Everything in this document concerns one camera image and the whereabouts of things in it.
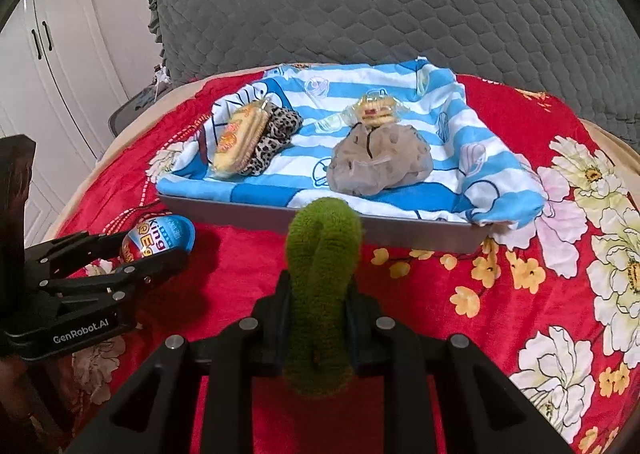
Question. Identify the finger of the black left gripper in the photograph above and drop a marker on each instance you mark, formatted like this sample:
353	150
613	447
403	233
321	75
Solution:
75	246
55	286

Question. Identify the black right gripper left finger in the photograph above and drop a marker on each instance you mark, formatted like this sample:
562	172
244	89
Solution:
206	383

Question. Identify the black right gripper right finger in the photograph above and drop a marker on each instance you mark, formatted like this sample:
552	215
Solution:
441	395

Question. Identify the red blue surprise egg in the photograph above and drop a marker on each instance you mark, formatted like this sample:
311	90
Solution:
156	235

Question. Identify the orange rice cracker packet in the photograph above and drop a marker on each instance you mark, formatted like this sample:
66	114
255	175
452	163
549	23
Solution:
240	137

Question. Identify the green fuzzy hair scrunchie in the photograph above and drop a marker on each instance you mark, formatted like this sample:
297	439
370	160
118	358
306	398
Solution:
322	251

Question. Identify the yellow snack packet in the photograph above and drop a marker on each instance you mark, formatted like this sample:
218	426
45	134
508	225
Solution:
374	109

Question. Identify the red floral blanket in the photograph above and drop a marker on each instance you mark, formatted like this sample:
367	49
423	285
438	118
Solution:
547	309

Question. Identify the dark bedside table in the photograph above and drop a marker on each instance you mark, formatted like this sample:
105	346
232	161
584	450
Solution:
134	107

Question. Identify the white wardrobe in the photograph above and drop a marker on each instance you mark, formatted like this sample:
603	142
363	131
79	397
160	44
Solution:
59	88

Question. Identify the grey tray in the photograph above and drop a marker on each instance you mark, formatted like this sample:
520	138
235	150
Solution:
437	236

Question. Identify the leopard print scrunchie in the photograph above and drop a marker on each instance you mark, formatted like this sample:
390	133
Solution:
282	125

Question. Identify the grey brown mesh bag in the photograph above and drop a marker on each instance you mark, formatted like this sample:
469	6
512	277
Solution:
370	160

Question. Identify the blue white striped cloth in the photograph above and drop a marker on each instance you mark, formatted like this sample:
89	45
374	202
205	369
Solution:
476	177

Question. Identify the grey quilted headboard cover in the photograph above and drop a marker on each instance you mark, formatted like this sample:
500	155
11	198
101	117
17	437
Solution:
585	52

